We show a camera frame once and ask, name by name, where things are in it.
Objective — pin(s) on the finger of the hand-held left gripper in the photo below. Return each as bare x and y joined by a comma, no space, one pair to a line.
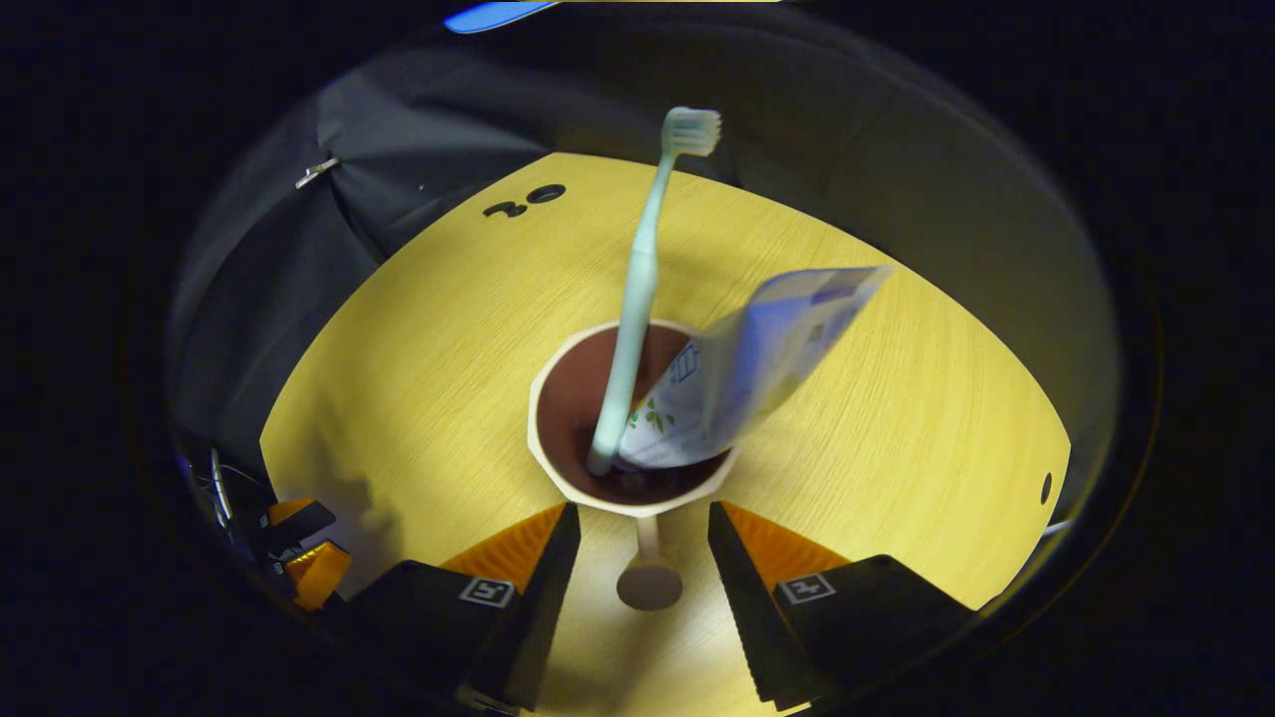
319,576
299,515

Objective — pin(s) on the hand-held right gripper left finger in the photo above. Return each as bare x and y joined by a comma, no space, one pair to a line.
543,588

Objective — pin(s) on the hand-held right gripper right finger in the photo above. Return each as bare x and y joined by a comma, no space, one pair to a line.
742,597

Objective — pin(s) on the beige cup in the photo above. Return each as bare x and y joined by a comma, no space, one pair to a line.
568,398

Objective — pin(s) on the white toothpaste tube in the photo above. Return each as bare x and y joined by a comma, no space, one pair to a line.
737,378

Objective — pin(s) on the pale green toothbrush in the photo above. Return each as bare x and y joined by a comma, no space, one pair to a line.
637,299

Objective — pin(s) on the wooden desktop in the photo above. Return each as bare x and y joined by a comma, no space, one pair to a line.
418,398

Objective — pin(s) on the silver metal clip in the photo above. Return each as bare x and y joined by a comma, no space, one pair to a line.
317,171

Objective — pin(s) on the black backdrop cloth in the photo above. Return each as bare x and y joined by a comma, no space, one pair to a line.
896,179

